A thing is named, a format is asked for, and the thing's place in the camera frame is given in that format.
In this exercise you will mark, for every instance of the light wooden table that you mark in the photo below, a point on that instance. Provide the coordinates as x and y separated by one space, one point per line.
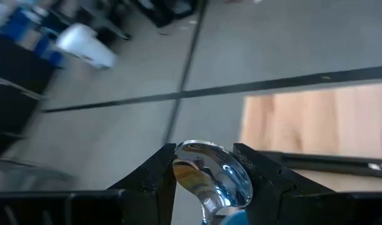
319 162

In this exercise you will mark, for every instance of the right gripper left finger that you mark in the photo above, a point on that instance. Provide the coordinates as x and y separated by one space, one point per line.
156 187

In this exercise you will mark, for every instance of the black floor equipment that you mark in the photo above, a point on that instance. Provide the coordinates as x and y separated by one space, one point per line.
165 12

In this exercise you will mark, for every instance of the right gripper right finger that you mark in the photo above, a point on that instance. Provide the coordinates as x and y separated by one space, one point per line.
272 193

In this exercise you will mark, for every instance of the white plastic container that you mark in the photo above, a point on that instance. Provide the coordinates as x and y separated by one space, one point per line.
84 47

